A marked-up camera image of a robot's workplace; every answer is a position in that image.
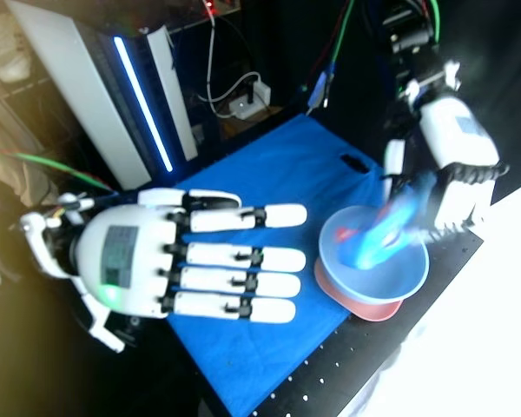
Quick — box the light blue bowl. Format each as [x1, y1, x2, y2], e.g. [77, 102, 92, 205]
[319, 205, 431, 304]

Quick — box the blue snack package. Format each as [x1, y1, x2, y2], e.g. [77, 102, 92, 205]
[334, 171, 439, 269]

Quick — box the beige crumpled bag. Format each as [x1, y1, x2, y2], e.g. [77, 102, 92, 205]
[0, 116, 60, 205]

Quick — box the blue fabric bag mat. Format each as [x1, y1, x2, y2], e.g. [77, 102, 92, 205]
[167, 113, 394, 412]

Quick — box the white tower with blue light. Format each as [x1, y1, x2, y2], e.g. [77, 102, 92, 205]
[3, 0, 199, 190]

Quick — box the white power adapter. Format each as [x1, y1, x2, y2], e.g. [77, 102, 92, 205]
[228, 80, 273, 121]

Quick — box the pink square plate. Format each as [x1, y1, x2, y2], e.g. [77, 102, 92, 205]
[313, 260, 405, 323]

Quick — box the thin green cable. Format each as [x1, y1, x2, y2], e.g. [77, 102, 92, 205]
[428, 0, 443, 44]
[0, 149, 114, 192]
[327, 0, 358, 83]

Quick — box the white cable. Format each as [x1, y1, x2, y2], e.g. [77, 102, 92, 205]
[205, 19, 262, 117]

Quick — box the blue cable connector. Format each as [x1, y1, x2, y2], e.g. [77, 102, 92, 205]
[307, 71, 336, 109]

